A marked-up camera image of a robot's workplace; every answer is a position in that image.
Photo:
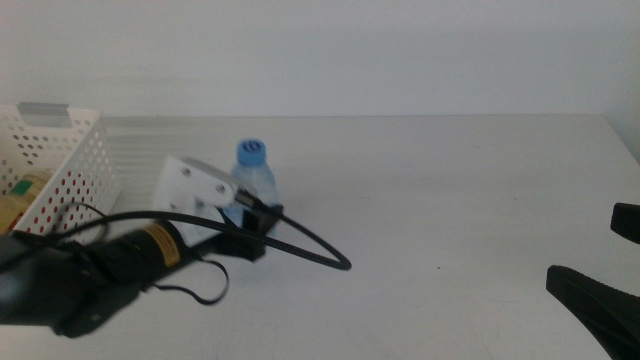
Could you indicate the white perforated plastic basket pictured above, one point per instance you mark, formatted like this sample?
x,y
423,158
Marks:
x,y
95,130

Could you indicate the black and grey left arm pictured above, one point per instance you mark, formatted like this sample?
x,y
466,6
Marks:
x,y
45,285

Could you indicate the red soda can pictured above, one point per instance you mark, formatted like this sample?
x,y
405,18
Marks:
x,y
17,220

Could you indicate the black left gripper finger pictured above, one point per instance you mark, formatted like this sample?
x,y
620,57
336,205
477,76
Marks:
x,y
260,219

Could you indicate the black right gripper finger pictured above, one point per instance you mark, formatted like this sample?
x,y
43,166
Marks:
x,y
605,315
627,220

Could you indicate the clear water bottle blue cap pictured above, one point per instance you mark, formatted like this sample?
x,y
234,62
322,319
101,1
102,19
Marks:
x,y
252,160

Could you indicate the yellow juice bottle white cap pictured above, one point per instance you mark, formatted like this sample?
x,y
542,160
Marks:
x,y
7,210

